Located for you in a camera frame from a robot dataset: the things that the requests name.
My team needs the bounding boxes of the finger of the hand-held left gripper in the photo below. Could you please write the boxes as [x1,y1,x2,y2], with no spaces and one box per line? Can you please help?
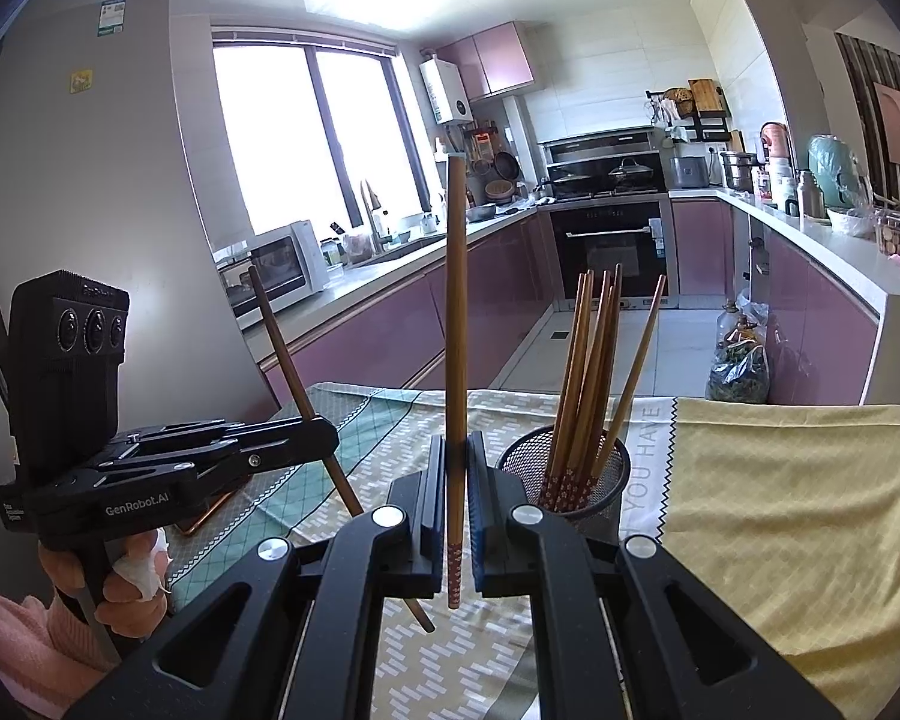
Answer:
[94,418,340,500]
[120,422,245,455]

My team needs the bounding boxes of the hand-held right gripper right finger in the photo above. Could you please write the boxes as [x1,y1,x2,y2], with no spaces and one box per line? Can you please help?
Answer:
[465,431,845,720]

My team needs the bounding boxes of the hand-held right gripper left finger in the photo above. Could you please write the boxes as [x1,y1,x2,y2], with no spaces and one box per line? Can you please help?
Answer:
[60,431,449,720]

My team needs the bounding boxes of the brown wooden chopstick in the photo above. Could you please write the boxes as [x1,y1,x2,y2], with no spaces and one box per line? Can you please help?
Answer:
[444,157,470,610]
[249,265,434,632]

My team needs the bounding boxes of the black mesh utensil holder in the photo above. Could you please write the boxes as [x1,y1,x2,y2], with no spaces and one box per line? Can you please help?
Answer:
[495,424,632,537]

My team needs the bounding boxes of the bunch of wooden chopsticks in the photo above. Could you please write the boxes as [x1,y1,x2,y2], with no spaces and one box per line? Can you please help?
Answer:
[536,264,668,511]

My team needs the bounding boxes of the hanging pans and utensils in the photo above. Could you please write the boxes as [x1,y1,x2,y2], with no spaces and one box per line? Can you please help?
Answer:
[469,127,522,200]

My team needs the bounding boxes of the person's left hand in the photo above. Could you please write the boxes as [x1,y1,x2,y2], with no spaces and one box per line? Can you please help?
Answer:
[37,529,172,642]

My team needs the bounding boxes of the dark tray copper rim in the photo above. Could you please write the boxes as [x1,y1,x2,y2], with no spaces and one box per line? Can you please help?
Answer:
[171,484,252,539]

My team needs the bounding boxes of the pink base cabinet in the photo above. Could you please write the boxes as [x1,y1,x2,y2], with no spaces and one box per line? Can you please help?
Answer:
[259,214,552,391]
[765,229,882,406]
[671,199,736,297]

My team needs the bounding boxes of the white microwave oven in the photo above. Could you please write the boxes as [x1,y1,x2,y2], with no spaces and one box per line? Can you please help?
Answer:
[225,220,331,331]

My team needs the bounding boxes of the grey refrigerator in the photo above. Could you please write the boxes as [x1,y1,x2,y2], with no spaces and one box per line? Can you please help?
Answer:
[0,0,271,421]

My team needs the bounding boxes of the steel kitchen faucet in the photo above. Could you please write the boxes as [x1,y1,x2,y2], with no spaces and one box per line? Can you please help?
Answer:
[360,180,387,256]

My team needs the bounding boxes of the patterned tablecloth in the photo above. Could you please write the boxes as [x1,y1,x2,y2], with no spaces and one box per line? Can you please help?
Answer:
[169,382,900,720]

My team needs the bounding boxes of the black built-in oven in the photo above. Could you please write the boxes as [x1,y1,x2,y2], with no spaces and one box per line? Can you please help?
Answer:
[549,202,665,301]

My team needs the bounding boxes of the plastic bag of greens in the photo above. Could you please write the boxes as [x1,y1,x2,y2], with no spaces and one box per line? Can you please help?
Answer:
[707,345,770,402]

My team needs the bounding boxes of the cooking oil bottle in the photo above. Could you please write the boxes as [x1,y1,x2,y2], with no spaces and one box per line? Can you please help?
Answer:
[715,305,747,368]

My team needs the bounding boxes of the kitchen window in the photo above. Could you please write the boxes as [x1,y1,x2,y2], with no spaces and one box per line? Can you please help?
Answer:
[211,37,432,241]

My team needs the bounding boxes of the clear plastic bag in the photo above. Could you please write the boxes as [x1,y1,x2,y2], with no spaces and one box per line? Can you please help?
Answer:
[735,292,770,346]

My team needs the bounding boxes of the black wok with lid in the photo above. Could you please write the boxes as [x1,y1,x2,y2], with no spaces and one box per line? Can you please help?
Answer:
[607,157,655,188]

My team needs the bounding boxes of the black range hood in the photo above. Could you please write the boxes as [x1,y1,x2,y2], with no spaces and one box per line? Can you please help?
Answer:
[538,129,665,164]

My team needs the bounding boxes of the white water heater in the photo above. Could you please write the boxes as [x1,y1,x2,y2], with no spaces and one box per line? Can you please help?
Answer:
[420,58,472,125]

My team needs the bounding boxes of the silver rice cooker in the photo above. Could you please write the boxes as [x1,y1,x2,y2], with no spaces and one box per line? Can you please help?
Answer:
[669,156,710,190]

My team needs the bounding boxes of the steel stockpot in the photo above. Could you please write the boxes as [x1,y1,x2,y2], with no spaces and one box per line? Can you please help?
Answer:
[720,151,758,192]

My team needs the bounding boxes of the steel thermos bottle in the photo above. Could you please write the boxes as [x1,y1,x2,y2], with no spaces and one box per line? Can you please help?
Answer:
[797,170,826,220]

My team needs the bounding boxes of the wooden cutting board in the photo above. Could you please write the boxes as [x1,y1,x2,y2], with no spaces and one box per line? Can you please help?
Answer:
[688,79,723,117]

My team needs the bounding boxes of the mint green appliance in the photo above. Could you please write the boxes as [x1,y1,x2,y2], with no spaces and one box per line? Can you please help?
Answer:
[808,135,863,207]

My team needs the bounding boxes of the glass jar of nuts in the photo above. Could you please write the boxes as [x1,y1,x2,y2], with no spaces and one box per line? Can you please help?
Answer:
[874,210,900,260]

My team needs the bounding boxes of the pink wall cabinets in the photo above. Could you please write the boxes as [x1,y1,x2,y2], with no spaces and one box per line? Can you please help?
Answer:
[439,22,535,102]

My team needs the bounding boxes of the black wall rack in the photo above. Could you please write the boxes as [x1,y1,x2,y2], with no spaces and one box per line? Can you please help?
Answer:
[647,79,732,143]

